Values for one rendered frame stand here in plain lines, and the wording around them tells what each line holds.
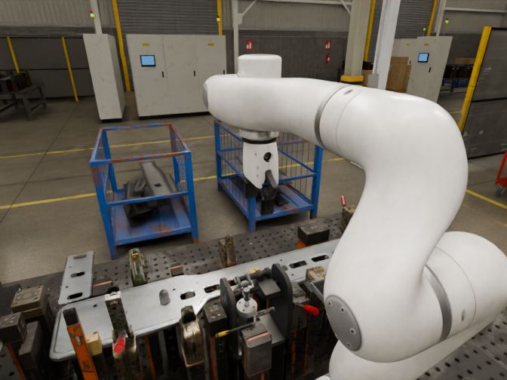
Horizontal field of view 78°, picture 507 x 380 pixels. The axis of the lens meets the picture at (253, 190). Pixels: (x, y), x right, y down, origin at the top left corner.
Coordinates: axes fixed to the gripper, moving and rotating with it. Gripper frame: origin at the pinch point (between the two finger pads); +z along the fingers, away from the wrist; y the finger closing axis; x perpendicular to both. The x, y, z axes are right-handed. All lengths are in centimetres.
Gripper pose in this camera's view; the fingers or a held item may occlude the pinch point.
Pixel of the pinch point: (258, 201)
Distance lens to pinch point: 73.4
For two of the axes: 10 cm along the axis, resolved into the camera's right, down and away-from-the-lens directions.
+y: -3.9, -3.9, 8.4
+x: -9.2, 1.6, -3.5
